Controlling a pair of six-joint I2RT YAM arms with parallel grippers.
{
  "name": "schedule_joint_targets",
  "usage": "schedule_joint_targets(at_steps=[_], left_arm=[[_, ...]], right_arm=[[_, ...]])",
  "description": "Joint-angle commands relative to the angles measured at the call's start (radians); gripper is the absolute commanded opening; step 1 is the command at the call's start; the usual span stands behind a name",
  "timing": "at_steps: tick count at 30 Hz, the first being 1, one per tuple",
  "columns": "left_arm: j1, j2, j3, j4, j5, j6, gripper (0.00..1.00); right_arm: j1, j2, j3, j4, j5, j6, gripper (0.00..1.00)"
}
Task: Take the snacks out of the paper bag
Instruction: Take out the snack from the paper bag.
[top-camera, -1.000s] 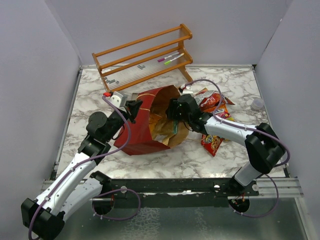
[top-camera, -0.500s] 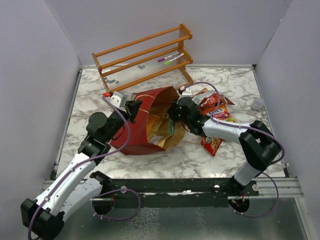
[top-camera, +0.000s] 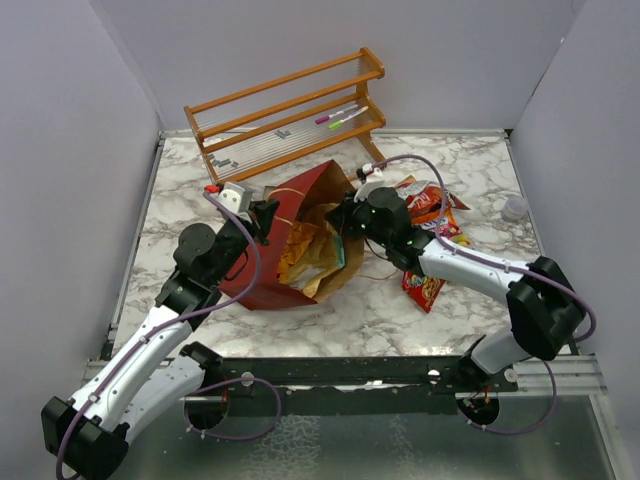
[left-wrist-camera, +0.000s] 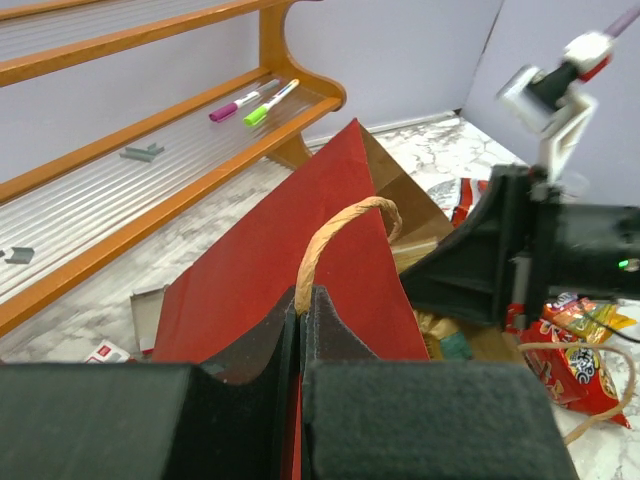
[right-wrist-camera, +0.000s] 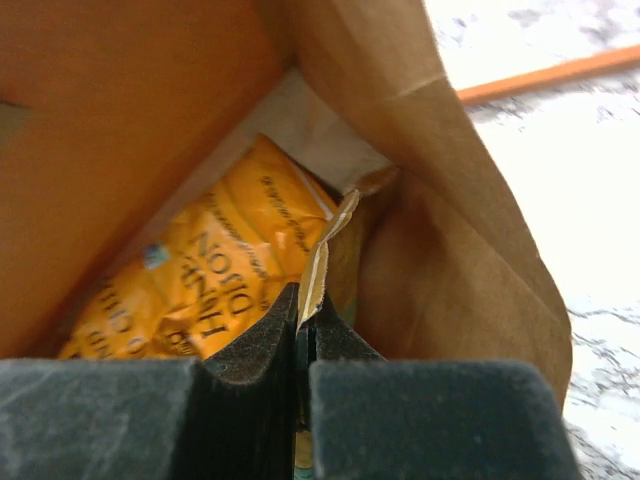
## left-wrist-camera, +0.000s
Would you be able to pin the red brown paper bag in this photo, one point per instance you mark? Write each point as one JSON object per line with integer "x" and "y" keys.
{"x": 329, "y": 224}

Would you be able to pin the small red snack packet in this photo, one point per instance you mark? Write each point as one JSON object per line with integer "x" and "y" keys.
{"x": 576, "y": 378}

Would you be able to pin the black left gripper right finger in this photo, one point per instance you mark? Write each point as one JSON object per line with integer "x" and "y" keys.
{"x": 367, "y": 418}

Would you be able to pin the red fruit candy snack bag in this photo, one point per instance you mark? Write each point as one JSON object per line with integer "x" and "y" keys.
{"x": 592, "y": 321}

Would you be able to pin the purple cap marker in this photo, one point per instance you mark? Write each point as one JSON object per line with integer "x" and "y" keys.
{"x": 230, "y": 109}

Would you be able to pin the green cap marker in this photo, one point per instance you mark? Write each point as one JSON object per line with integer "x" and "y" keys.
{"x": 260, "y": 114}

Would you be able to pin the grey staple strip upper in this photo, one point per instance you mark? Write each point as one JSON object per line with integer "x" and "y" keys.
{"x": 145, "y": 155}

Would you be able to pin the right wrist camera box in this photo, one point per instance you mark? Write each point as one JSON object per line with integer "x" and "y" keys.
{"x": 551, "y": 106}

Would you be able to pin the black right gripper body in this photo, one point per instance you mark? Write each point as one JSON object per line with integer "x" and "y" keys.
{"x": 586, "y": 249}

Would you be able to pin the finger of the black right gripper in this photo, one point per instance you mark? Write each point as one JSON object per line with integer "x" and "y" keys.
{"x": 479, "y": 273}

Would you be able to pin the red white staple box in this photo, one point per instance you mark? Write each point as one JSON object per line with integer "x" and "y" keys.
{"x": 108, "y": 352}

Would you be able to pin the grey staple strips lower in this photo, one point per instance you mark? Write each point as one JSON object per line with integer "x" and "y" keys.
{"x": 17, "y": 255}

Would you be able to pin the red Doritos chip bag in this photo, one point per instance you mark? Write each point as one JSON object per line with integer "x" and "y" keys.
{"x": 469, "y": 191}

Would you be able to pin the gold foil snack bag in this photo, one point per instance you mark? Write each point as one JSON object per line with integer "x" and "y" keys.
{"x": 443, "y": 338}

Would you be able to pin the open staple box tray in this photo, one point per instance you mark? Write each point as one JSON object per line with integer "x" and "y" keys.
{"x": 146, "y": 306}

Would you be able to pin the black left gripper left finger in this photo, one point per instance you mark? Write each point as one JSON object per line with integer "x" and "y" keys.
{"x": 232, "y": 416}

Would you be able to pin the orange wooden shelf rack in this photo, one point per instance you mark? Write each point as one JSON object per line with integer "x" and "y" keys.
{"x": 82, "y": 80}

